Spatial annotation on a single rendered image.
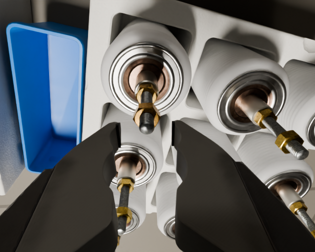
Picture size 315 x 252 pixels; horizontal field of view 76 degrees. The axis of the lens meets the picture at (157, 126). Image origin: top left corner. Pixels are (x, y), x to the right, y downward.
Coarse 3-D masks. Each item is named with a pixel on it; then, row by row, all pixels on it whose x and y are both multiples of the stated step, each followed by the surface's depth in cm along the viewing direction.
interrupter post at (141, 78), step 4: (140, 72) 20; (144, 72) 19; (148, 72) 20; (152, 72) 20; (136, 76) 20; (140, 76) 19; (144, 76) 18; (148, 76) 18; (152, 76) 19; (136, 80) 19; (140, 80) 18; (144, 80) 18; (148, 80) 18; (152, 80) 18; (156, 80) 19; (136, 84) 18; (152, 84) 18; (156, 84) 18; (136, 88) 18; (156, 88) 18
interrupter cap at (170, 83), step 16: (128, 48) 18; (144, 48) 19; (160, 48) 19; (112, 64) 19; (128, 64) 19; (144, 64) 20; (160, 64) 20; (176, 64) 20; (112, 80) 20; (128, 80) 20; (160, 80) 21; (176, 80) 20; (128, 96) 21; (160, 96) 21; (176, 96) 21
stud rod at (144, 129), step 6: (144, 96) 16; (150, 96) 16; (144, 102) 15; (144, 114) 14; (150, 114) 14; (144, 120) 13; (150, 120) 13; (144, 126) 13; (150, 126) 13; (144, 132) 13; (150, 132) 13
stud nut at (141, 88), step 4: (140, 84) 17; (144, 84) 17; (148, 84) 17; (140, 88) 17; (144, 88) 17; (148, 88) 17; (152, 88) 17; (136, 92) 18; (140, 92) 17; (152, 92) 17; (156, 92) 18; (136, 96) 17; (140, 96) 17; (152, 96) 17; (156, 96) 17; (152, 100) 17
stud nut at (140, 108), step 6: (150, 102) 14; (138, 108) 14; (144, 108) 14; (150, 108) 14; (156, 108) 14; (138, 114) 14; (156, 114) 14; (138, 120) 14; (156, 120) 14; (138, 126) 14
